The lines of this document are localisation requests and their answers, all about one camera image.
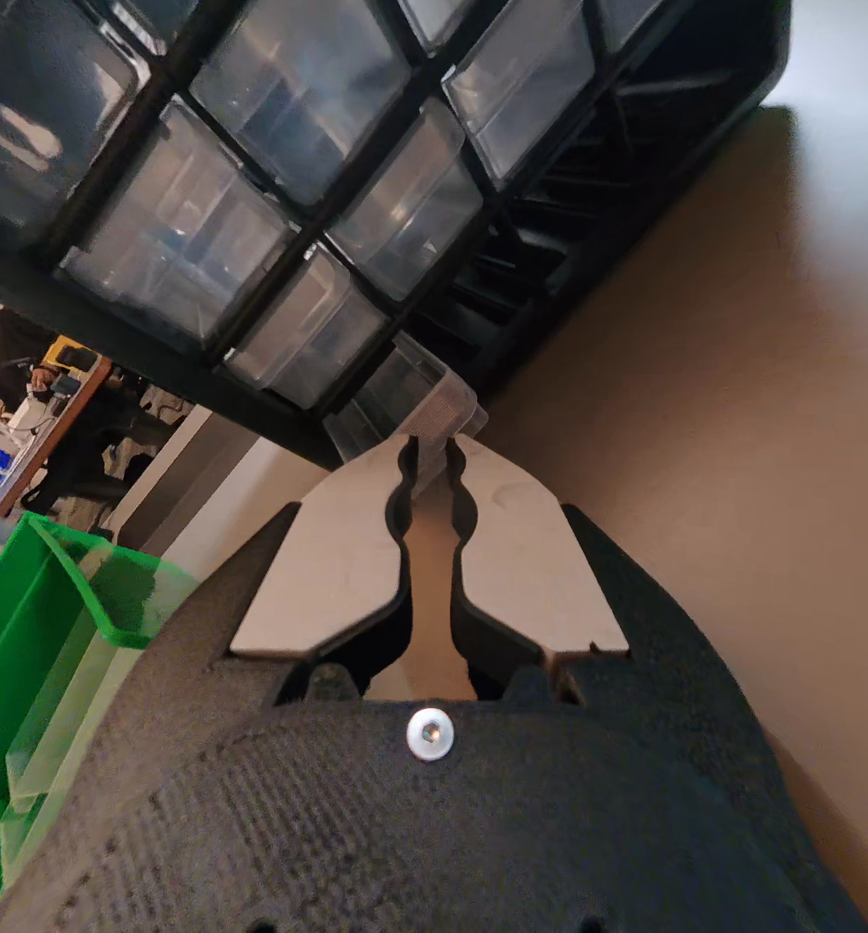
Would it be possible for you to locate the green plastic bin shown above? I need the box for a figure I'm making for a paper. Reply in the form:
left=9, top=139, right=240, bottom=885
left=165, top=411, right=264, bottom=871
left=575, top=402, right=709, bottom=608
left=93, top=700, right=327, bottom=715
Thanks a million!
left=0, top=510, right=209, bottom=933

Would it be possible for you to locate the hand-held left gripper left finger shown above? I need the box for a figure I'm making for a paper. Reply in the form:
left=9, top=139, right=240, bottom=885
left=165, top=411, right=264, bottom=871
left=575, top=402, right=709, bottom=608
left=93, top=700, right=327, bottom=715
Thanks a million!
left=230, top=435, right=420, bottom=693

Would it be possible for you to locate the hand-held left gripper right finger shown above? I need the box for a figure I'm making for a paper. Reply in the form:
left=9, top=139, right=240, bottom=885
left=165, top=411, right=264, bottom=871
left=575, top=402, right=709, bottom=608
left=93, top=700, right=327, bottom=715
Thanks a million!
left=448, top=435, right=630, bottom=682

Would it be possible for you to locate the group of clear cabinet drawers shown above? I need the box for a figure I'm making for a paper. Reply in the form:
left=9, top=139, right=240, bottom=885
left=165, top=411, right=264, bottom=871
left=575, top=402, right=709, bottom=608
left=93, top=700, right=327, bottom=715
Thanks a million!
left=0, top=0, right=668, bottom=409

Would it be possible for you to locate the wood-edged table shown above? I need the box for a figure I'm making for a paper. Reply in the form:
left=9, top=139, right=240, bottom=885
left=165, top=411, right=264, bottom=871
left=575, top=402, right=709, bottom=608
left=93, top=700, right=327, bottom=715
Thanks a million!
left=0, top=356, right=114, bottom=517

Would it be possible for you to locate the black drawer cabinet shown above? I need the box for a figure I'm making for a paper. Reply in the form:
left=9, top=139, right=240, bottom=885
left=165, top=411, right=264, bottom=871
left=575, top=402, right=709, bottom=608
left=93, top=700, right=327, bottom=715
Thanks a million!
left=0, top=0, right=792, bottom=471

